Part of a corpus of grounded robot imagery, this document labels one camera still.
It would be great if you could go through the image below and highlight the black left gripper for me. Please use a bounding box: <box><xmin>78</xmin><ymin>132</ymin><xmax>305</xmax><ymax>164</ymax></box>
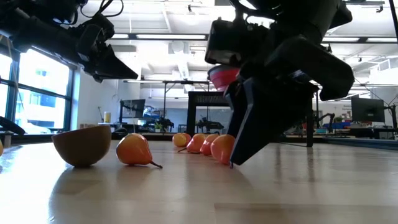
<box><xmin>62</xmin><ymin>29</ymin><xmax>139</xmax><ymax>83</ymax></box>

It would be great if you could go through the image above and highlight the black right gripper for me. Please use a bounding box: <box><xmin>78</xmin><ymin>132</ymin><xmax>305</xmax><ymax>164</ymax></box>
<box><xmin>224</xmin><ymin>35</ymin><xmax>355</xmax><ymax>166</ymax></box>

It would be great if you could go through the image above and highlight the red collapsible colander bowl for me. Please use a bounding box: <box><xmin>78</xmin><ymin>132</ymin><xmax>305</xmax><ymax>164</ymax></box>
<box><xmin>207</xmin><ymin>64</ymin><xmax>240</xmax><ymax>91</ymax></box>

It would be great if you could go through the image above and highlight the black overhead light bar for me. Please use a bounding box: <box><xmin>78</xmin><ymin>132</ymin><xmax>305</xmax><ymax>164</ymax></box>
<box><xmin>110</xmin><ymin>32</ymin><xmax>398</xmax><ymax>44</ymax></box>

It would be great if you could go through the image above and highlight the black computer monitor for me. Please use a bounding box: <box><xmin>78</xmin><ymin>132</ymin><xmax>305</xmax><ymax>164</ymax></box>
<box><xmin>120</xmin><ymin>98</ymin><xmax>146</xmax><ymax>119</ymax></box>
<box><xmin>351</xmin><ymin>96</ymin><xmax>386</xmax><ymax>123</ymax></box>

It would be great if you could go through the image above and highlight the black perforated metal shelf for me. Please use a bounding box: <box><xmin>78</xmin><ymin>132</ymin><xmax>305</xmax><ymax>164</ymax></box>
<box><xmin>187</xmin><ymin>91</ymin><xmax>315</xmax><ymax>148</ymax></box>

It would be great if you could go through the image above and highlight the large window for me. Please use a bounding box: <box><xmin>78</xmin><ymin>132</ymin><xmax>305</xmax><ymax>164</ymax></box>
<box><xmin>0</xmin><ymin>46</ymin><xmax>77</xmax><ymax>135</ymax></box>

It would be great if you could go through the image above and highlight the black background rig frame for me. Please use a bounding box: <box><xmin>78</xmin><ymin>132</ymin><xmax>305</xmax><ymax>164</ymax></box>
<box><xmin>124</xmin><ymin>79</ymin><xmax>210</xmax><ymax>125</ymax></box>

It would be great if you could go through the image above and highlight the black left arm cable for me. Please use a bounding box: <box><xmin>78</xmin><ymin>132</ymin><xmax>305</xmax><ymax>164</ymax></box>
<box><xmin>80</xmin><ymin>0</ymin><xmax>124</xmax><ymax>19</ymax></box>

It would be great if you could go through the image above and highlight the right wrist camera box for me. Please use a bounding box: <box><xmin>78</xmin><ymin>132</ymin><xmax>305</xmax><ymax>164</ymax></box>
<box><xmin>204</xmin><ymin>17</ymin><xmax>273</xmax><ymax>68</ymax></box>

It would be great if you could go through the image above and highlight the black curved cable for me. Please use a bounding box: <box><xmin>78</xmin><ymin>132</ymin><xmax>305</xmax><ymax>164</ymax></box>
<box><xmin>0</xmin><ymin>115</ymin><xmax>26</xmax><ymax>135</ymax></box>

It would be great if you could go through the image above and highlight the black hanging cable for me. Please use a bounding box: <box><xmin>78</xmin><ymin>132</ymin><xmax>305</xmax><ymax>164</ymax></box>
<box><xmin>388</xmin><ymin>0</ymin><xmax>398</xmax><ymax>43</ymax></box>

